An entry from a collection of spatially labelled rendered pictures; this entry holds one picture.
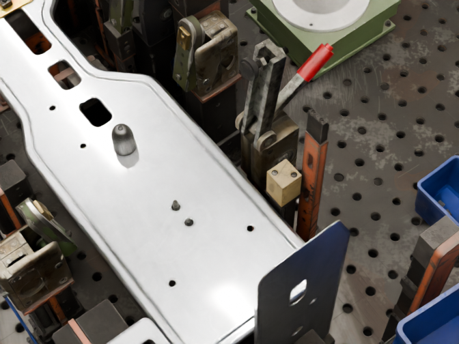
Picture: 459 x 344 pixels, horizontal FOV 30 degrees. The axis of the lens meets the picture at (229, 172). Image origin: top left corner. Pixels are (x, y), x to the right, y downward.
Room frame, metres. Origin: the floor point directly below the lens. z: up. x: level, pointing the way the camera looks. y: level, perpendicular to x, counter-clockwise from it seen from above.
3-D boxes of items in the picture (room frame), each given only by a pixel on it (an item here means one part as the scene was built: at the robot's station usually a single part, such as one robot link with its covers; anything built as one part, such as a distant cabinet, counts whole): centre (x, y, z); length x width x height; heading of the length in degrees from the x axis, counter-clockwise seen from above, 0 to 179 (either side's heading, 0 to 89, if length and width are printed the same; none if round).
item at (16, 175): (0.62, 0.33, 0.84); 0.11 x 0.08 x 0.29; 125
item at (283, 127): (0.65, -0.06, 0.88); 0.07 x 0.06 x 0.35; 125
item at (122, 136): (0.66, 0.15, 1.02); 0.03 x 0.03 x 0.07
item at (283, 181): (0.56, -0.07, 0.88); 0.04 x 0.04 x 0.36; 35
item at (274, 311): (0.33, -0.07, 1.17); 0.12 x 0.01 x 0.34; 125
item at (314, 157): (0.56, -0.11, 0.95); 0.03 x 0.01 x 0.50; 35
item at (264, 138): (0.62, -0.05, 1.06); 0.03 x 0.01 x 0.03; 125
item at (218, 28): (0.81, 0.02, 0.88); 0.11 x 0.09 x 0.37; 125
